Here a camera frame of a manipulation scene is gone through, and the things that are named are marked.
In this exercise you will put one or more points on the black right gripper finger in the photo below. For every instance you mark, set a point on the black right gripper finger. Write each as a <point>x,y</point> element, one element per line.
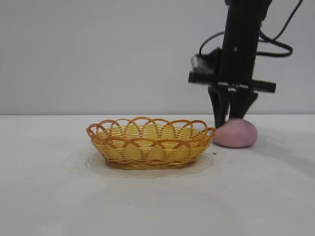
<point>219,108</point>
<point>241,103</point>

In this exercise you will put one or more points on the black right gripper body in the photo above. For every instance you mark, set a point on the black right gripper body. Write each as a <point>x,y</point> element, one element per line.
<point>240,56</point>

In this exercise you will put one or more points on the pink peach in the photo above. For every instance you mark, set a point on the pink peach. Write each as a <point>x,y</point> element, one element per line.
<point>238,135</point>

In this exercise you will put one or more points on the yellow woven wicker basket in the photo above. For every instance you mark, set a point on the yellow woven wicker basket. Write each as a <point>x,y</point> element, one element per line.
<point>150,155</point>

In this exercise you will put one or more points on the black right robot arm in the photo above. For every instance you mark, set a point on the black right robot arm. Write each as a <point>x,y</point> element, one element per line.
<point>246,12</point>

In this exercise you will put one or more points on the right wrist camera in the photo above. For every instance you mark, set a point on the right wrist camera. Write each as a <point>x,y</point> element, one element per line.
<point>205,62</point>

